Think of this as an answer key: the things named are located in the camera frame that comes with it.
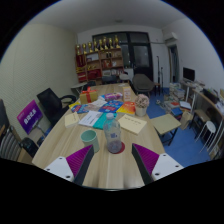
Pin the long wooden cluttered desk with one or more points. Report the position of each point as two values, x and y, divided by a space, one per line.
208 100

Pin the orange red book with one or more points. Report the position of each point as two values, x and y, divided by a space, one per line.
127 108

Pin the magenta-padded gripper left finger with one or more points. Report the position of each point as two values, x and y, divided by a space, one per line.
79 160

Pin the orange standing card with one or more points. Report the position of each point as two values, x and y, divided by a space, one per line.
127 94

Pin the pink flowers in white pot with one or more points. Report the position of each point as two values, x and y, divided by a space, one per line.
141 105

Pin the blue printed booklet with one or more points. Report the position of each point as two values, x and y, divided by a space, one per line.
110 106
80 108

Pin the black office chair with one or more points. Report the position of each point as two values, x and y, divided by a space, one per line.
51 103

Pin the dark framed glass door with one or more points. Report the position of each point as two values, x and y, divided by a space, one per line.
140 55

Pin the pink purple packet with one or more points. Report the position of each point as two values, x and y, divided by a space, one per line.
114 96

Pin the black tripod stand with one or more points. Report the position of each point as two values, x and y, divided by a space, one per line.
158 73

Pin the purple sign board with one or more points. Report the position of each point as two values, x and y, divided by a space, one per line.
30 116

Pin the cream book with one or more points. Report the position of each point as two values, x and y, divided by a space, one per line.
71 120

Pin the small square wooden table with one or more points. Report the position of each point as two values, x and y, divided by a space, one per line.
165 123

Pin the wooden shelf unit with trophies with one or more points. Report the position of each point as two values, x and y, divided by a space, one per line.
100 61

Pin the yellow gift box red ribbon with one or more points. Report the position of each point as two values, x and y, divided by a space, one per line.
88 96

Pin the flat round red coaster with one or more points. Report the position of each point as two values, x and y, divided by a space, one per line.
122 148

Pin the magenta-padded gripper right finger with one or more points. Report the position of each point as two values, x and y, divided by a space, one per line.
148 159

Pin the grey-green armchair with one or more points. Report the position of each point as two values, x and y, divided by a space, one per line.
142 83

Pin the pale green cup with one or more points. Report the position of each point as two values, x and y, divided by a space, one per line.
90 140

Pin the pale yellow envelope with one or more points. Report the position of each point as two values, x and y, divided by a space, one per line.
132 124

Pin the brown paper bag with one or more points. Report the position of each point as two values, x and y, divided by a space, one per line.
186 120

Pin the black computer monitor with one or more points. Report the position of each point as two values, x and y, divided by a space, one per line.
188 74

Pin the clear plastic water bottle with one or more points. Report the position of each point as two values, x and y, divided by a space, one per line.
112 135

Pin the white paper document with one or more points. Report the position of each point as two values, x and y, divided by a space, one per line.
89 118

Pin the teal folder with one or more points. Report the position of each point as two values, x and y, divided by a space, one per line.
99 122

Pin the brown wooden stool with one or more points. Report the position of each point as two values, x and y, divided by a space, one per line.
201 115

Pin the white air conditioner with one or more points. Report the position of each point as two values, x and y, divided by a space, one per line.
170 37

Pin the pile of books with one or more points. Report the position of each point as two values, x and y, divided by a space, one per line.
175 98

